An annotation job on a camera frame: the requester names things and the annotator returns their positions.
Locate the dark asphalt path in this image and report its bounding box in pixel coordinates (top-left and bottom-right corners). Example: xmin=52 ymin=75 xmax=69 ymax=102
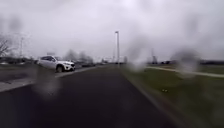
xmin=0 ymin=64 xmax=178 ymax=128

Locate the white car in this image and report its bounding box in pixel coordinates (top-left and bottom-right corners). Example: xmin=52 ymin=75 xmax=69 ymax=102
xmin=36 ymin=55 xmax=77 ymax=74

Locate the grass verge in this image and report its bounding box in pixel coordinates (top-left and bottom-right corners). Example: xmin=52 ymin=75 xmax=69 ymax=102
xmin=120 ymin=63 xmax=224 ymax=128

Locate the pale footpath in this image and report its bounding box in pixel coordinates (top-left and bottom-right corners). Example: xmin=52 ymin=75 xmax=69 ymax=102
xmin=145 ymin=65 xmax=224 ymax=80

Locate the pale concrete kerb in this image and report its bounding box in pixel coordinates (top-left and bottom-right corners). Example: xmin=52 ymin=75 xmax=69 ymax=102
xmin=0 ymin=65 xmax=101 ymax=94

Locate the bare tree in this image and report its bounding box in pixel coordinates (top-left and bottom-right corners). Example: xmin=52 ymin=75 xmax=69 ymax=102
xmin=0 ymin=33 xmax=14 ymax=58

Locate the grey lamp post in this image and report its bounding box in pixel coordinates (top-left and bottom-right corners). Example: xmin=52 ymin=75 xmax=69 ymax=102
xmin=114 ymin=30 xmax=121 ymax=65

